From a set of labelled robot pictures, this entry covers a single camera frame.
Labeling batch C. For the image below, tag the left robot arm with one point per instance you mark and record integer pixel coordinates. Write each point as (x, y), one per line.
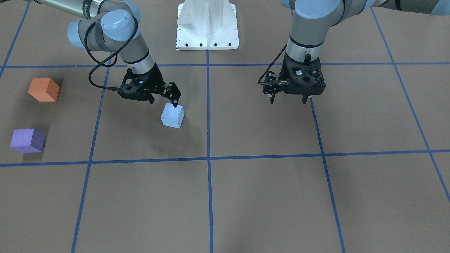
(313, 18)

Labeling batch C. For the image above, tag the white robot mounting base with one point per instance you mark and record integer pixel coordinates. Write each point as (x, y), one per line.
(207, 25)

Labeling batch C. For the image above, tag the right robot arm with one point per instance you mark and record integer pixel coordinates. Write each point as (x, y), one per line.
(113, 27)

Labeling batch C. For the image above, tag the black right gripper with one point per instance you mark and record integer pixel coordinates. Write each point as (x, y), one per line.
(155, 81)

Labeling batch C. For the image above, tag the purple foam block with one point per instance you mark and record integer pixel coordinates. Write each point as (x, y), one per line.
(27, 141)

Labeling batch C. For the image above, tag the orange foam block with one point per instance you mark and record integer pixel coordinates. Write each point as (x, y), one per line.
(44, 89)

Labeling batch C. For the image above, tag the light blue foam block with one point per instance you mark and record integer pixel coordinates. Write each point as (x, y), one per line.
(172, 116)

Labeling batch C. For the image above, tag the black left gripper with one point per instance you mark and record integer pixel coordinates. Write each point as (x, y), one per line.
(274, 86)

